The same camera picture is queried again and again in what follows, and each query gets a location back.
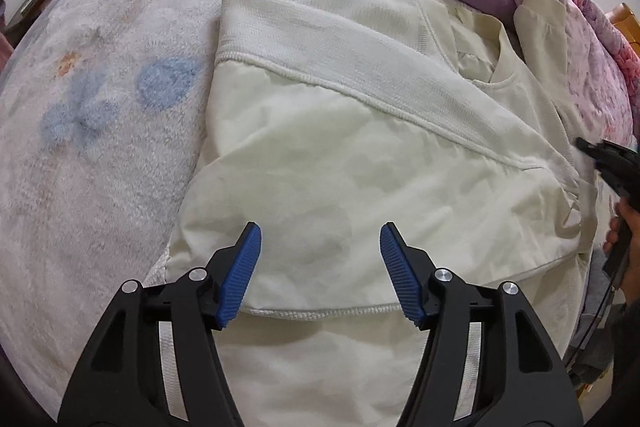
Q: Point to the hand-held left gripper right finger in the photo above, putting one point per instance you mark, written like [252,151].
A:
[400,277]

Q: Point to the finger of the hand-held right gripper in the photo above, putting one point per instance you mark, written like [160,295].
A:
[615,164]

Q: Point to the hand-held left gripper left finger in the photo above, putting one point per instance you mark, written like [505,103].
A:
[240,277]

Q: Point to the cream sweatshirt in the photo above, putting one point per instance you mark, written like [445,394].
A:
[325,147]

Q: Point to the person's right hand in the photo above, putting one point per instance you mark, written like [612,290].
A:
[634,232]

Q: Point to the wooden headboard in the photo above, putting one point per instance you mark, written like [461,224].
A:
[627,19]

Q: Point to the white floral bed blanket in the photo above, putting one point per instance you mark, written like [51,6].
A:
[100,157]

